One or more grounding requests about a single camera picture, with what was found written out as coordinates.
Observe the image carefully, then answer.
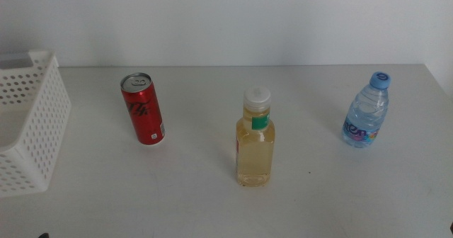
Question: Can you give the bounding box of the red soda can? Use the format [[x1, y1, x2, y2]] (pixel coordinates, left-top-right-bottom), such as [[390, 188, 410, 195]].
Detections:
[[120, 72, 166, 146]]

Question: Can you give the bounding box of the yellow tea bottle white cap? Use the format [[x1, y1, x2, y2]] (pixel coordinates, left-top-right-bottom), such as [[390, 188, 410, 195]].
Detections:
[[235, 86, 276, 188]]

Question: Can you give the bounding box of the clear water bottle blue cap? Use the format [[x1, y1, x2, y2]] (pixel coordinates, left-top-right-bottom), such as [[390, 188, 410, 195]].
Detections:
[[341, 71, 392, 149]]

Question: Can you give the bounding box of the white perforated plastic basket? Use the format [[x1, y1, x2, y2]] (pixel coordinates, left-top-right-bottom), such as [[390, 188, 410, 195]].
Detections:
[[0, 50, 72, 198]]

